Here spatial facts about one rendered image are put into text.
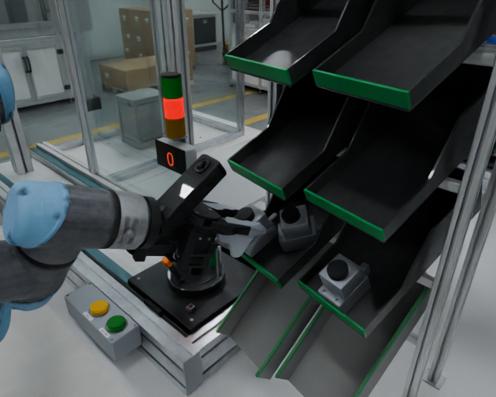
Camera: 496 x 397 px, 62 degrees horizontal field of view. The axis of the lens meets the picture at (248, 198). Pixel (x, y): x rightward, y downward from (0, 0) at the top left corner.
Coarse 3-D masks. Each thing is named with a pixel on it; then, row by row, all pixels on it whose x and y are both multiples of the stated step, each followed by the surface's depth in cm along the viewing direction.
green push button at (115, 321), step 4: (116, 316) 90; (120, 316) 90; (108, 320) 89; (112, 320) 89; (116, 320) 89; (120, 320) 89; (124, 320) 89; (108, 324) 88; (112, 324) 88; (116, 324) 88; (120, 324) 88; (124, 324) 89; (108, 328) 88; (112, 328) 87; (116, 328) 87; (120, 328) 88
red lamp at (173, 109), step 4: (164, 100) 101; (168, 100) 100; (172, 100) 100; (176, 100) 100; (180, 100) 101; (164, 104) 101; (168, 104) 100; (172, 104) 100; (176, 104) 101; (180, 104) 101; (164, 108) 102; (168, 108) 101; (172, 108) 101; (176, 108) 101; (180, 108) 102; (164, 112) 103; (168, 112) 101; (172, 112) 101; (176, 112) 101; (180, 112) 102; (168, 116) 102; (172, 116) 102; (176, 116) 102; (180, 116) 103
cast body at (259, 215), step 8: (248, 208) 67; (256, 208) 68; (240, 216) 67; (248, 216) 66; (256, 216) 67; (264, 216) 67; (272, 216) 71; (264, 224) 67; (272, 224) 69; (272, 232) 70; (256, 240) 68; (264, 240) 69; (248, 248) 67; (256, 248) 69
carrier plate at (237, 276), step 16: (224, 256) 109; (144, 272) 104; (160, 272) 104; (224, 272) 104; (240, 272) 104; (144, 288) 98; (160, 288) 98; (224, 288) 98; (240, 288) 98; (160, 304) 94; (176, 304) 94; (208, 304) 94; (224, 304) 94; (176, 320) 90; (192, 320) 89; (208, 320) 91
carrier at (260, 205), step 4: (256, 204) 130; (260, 204) 130; (264, 204) 130; (260, 208) 128; (264, 208) 128; (216, 240) 116; (220, 244) 114; (224, 244) 114; (228, 244) 114; (224, 248) 113; (228, 248) 112; (224, 252) 114; (228, 252) 112; (240, 256) 109; (240, 260) 110; (244, 260) 109; (244, 264) 109; (248, 264) 108; (252, 268) 107
